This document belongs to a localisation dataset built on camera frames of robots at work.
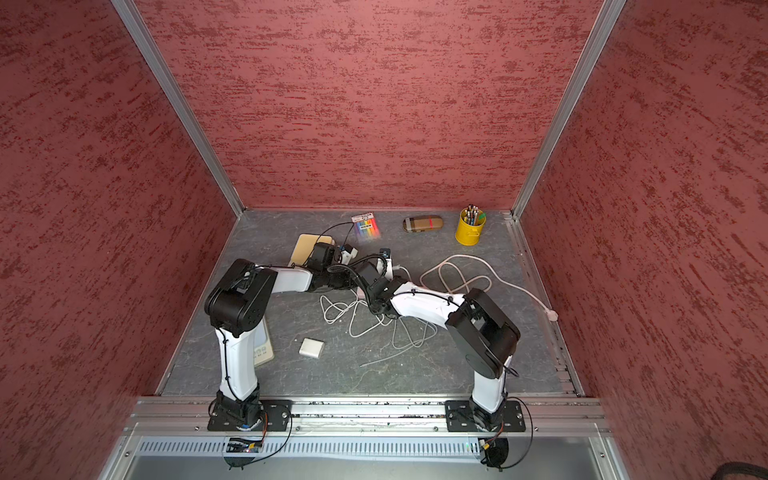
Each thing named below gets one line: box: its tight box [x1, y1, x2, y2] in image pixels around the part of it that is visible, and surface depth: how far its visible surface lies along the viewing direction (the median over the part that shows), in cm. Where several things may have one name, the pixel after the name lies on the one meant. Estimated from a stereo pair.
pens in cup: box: [462, 204, 486, 226], surface depth 99 cm
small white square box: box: [298, 337, 326, 359], surface depth 86 cm
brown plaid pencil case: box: [402, 215, 444, 233], surface depth 116 cm
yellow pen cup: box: [455, 208, 487, 246], surface depth 106 cm
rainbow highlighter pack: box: [351, 212, 381, 240], surface depth 116 cm
